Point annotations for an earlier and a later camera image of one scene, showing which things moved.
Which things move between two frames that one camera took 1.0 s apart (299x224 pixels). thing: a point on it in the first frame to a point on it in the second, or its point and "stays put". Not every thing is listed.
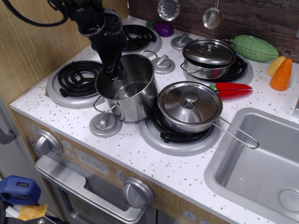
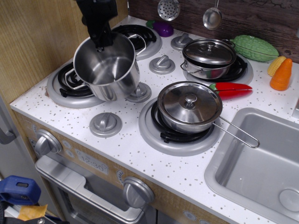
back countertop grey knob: (178, 42) stays put
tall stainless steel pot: (135, 98) to (112, 75)
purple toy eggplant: (163, 29) stays put
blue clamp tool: (20, 191) stays put
